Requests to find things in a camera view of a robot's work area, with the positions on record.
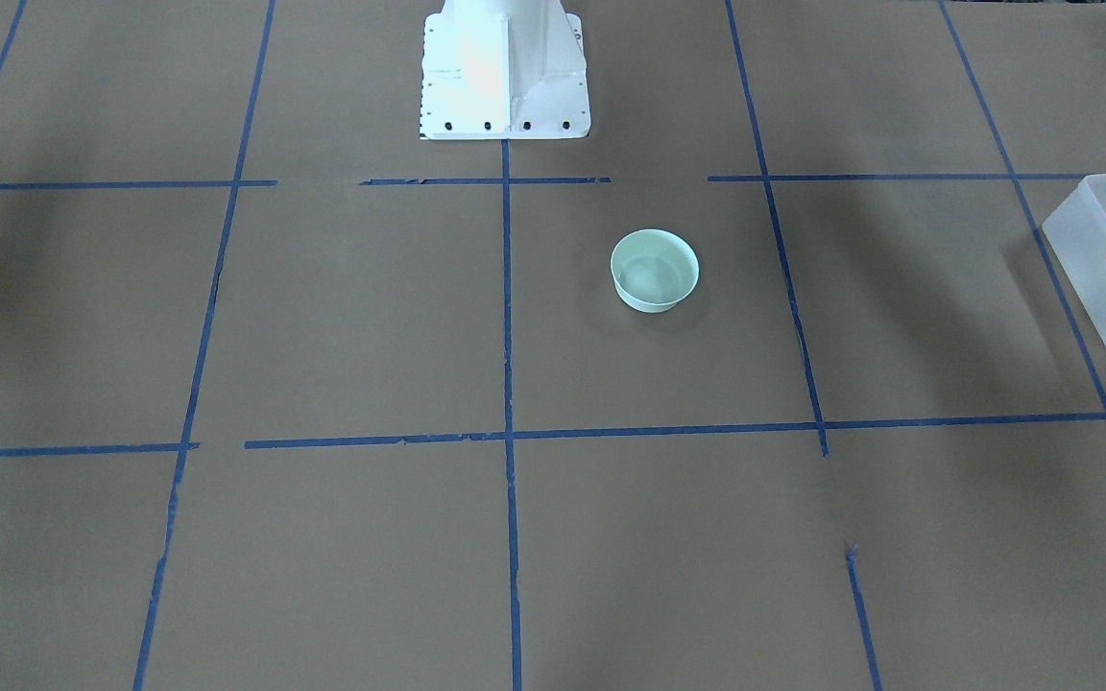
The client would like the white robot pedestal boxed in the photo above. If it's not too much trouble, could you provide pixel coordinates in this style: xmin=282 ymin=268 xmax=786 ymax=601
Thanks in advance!
xmin=419 ymin=1 xmax=592 ymax=142

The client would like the mint green bowl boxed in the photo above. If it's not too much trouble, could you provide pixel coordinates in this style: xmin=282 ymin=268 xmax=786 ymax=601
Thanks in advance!
xmin=609 ymin=228 xmax=701 ymax=314

